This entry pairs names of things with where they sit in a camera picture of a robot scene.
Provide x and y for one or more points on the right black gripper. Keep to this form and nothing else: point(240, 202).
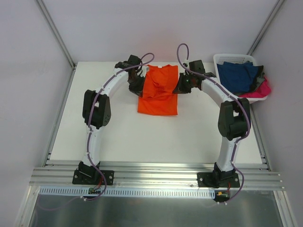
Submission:
point(182, 85)

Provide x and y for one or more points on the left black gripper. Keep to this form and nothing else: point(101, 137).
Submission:
point(137, 87)

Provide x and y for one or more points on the orange t shirt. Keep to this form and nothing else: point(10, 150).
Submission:
point(158, 98)

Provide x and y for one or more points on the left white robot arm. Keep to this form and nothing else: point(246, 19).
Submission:
point(96, 113)

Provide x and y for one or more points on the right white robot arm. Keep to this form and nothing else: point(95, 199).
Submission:
point(233, 121)

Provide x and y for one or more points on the white plastic laundry basket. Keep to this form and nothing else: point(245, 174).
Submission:
point(238, 59)

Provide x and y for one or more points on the blue t shirt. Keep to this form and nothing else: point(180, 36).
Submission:
point(234, 77)

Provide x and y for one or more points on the dark grey t shirt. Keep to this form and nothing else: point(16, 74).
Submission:
point(256, 75)

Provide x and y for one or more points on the pink t shirt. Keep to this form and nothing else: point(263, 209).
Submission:
point(261, 92)

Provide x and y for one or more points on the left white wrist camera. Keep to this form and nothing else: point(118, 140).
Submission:
point(143, 71)

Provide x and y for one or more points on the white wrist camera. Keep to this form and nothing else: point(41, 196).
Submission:
point(143, 71)
point(185, 65)

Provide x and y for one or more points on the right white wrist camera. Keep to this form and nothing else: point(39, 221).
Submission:
point(185, 65)

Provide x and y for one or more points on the white slotted cable duct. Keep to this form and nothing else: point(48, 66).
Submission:
point(129, 192)

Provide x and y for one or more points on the aluminium mounting rail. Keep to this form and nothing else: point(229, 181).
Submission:
point(156, 175)

